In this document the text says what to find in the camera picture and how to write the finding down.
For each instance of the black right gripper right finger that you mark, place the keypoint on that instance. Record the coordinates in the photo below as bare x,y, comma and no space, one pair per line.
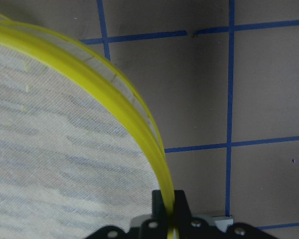
181,208

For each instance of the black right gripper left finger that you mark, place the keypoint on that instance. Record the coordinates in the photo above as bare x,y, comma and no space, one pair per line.
159,212

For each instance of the yellow steamer layer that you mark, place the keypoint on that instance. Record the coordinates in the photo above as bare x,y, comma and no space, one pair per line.
79,148

